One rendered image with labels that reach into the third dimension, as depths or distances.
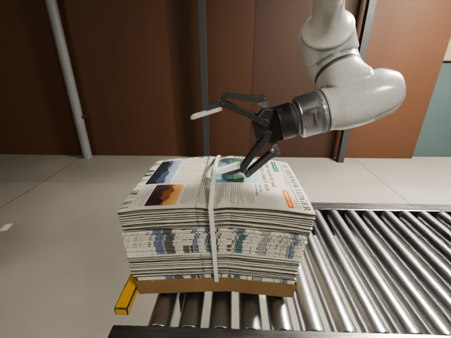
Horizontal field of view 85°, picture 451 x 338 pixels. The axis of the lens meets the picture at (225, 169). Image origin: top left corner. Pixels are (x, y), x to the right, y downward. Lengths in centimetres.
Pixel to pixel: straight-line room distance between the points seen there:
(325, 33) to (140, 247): 57
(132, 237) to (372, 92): 55
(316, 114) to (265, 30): 298
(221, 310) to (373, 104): 52
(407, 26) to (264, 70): 173
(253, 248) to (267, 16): 316
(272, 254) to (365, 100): 35
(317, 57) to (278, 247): 41
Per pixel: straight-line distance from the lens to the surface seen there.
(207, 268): 58
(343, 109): 54
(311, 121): 53
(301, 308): 65
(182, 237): 54
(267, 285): 61
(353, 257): 83
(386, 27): 390
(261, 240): 53
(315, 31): 59
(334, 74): 57
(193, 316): 61
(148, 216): 52
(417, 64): 413
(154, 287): 64
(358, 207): 105
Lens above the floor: 130
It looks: 24 degrees down
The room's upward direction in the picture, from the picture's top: straight up
